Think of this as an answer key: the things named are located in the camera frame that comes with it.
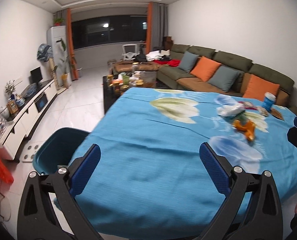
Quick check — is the brown snack packet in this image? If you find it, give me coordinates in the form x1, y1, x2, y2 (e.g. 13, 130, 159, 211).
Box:
271, 108, 284, 121

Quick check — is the beige snack packet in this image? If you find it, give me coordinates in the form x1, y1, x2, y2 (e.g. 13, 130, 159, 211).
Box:
257, 106, 269, 117

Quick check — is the blue paper cup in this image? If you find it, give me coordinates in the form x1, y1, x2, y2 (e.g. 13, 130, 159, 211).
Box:
262, 92, 276, 112

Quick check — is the orange peel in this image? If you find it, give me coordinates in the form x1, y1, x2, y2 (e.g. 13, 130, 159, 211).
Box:
232, 120, 255, 141

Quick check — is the green snack wrapper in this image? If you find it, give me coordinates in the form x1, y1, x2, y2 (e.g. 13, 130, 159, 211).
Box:
235, 111, 249, 124

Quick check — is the white tissue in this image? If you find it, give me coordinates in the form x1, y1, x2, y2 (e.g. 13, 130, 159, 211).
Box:
216, 103, 245, 118

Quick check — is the red snack packet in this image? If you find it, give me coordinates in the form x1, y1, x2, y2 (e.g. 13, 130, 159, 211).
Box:
239, 101, 257, 110

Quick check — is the teal trash bin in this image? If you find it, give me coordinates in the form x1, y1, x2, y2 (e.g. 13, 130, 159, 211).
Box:
33, 127, 89, 174

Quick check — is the orange cushion near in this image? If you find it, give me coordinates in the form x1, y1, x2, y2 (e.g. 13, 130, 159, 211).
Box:
243, 74, 280, 101

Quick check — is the orange cushion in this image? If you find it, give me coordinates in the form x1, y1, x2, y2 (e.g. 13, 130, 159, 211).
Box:
243, 74, 280, 101
190, 56, 221, 82

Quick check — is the white bathroom scale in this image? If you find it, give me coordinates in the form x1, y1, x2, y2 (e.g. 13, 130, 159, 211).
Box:
20, 144, 40, 163

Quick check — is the grey cushion near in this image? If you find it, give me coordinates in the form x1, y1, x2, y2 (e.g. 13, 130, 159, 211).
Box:
207, 66, 241, 92

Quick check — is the grey cushion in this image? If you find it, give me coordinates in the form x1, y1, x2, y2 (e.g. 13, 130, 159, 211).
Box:
207, 66, 241, 92
178, 51, 199, 73

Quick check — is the orange cushion far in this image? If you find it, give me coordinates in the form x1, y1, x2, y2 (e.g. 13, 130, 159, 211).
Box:
190, 56, 221, 82

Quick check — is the green brown sectional sofa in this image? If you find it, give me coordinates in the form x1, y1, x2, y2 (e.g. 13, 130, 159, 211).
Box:
111, 43, 297, 117

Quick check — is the blue floral blanket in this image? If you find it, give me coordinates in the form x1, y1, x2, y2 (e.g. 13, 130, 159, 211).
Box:
73, 88, 297, 239

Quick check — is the white tv cabinet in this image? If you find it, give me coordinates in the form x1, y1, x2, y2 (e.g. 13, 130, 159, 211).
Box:
0, 80, 57, 161

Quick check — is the grey cushion far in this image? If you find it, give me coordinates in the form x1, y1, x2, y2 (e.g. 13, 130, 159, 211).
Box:
178, 51, 199, 73

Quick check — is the red blanket on sofa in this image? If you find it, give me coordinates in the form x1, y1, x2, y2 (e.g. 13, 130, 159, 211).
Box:
153, 59, 181, 67

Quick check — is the black coffee table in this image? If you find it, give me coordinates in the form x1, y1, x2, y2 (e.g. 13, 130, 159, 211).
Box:
102, 71, 160, 114

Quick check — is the small black monitor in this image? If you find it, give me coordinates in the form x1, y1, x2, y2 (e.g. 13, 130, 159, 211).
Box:
30, 67, 43, 84

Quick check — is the orange curtain left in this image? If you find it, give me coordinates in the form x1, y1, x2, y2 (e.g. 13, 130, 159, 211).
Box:
66, 8, 79, 81

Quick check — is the orange curtain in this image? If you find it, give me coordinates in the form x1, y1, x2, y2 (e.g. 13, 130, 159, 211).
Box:
146, 2, 153, 54
66, 8, 79, 81

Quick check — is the tall potted plant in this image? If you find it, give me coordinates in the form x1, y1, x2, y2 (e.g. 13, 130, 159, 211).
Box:
56, 38, 73, 89

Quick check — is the orange curtain right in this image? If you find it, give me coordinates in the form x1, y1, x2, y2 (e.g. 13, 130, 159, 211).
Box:
146, 2, 153, 54

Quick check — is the white standing air conditioner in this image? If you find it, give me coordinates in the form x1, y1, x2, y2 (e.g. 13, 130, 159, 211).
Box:
47, 25, 67, 87

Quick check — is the white office chair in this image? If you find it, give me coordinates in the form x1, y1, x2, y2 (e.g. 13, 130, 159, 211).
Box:
122, 43, 139, 61

